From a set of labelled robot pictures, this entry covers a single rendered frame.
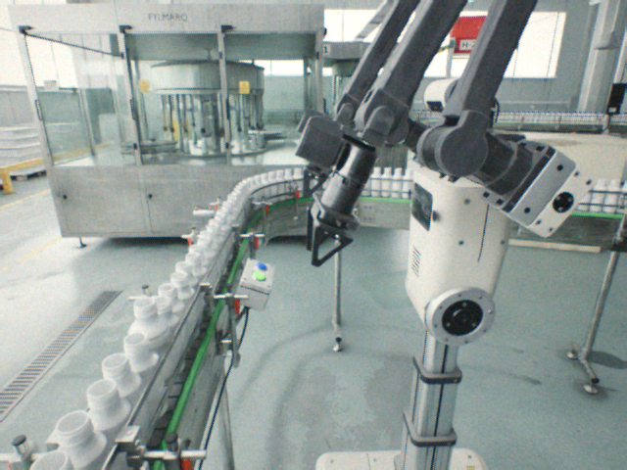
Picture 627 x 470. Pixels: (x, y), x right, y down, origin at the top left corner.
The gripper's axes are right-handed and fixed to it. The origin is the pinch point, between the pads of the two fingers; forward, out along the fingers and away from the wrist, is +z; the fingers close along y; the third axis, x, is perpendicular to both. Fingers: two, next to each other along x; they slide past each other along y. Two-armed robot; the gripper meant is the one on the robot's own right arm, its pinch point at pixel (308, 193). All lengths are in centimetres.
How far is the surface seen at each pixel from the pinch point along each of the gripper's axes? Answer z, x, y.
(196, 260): 23.9, -17.4, 20.5
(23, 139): 280, -601, -596
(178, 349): 32, -8, 43
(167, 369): 32, -8, 49
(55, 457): 24, -9, 77
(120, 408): 26, -8, 66
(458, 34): -215, 80, -591
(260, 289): 22.5, 0.5, 22.2
